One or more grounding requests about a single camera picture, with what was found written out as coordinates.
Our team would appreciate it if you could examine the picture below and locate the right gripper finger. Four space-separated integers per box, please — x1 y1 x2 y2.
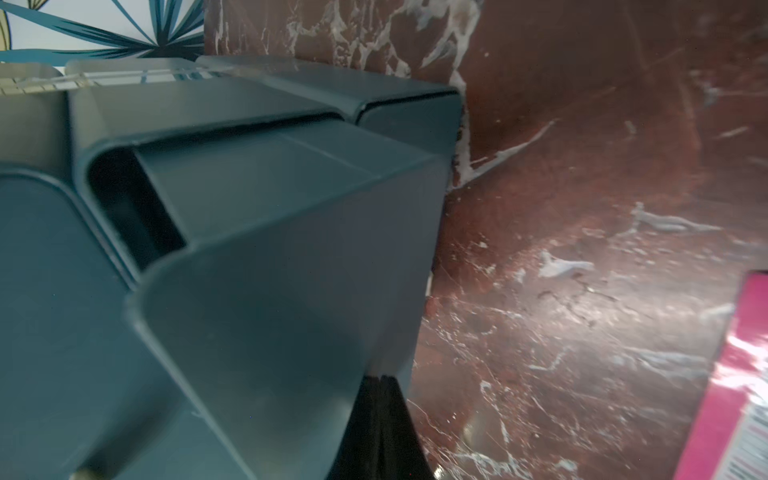
328 376 434 480

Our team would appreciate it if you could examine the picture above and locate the teal drawer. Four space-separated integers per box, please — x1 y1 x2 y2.
356 93 462 167
89 118 451 480
1 174 242 479

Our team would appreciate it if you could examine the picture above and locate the teal top drawer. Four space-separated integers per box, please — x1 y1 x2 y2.
1 174 242 479

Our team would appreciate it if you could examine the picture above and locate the pink seed bag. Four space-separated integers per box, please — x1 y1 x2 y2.
673 271 767 480

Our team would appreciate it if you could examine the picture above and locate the teal drawer cabinet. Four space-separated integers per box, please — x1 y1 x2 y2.
1 56 458 198

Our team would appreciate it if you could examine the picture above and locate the teal bottom drawer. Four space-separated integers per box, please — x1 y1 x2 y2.
356 93 462 167

